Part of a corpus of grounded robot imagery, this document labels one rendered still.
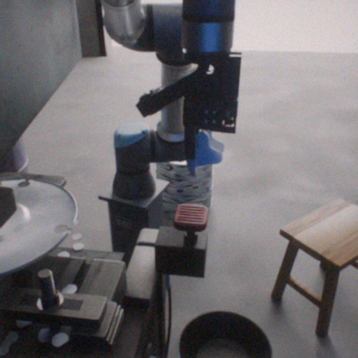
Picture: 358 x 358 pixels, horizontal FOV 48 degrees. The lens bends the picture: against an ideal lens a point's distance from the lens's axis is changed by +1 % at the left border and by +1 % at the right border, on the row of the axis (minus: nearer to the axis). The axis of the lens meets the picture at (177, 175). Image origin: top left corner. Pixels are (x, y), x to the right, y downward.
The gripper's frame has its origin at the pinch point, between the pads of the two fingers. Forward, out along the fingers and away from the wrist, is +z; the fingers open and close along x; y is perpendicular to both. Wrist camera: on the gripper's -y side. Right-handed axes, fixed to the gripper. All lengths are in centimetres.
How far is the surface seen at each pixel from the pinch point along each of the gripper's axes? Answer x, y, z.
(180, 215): -0.7, -1.7, 9.3
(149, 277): -5.1, -6.7, 21.1
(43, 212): -6.8, -24.8, 7.1
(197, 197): 105, -10, 73
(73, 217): -7.5, -19.1, 7.1
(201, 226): -3.2, 2.5, 9.4
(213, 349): 31, 5, 85
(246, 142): 201, 13, 86
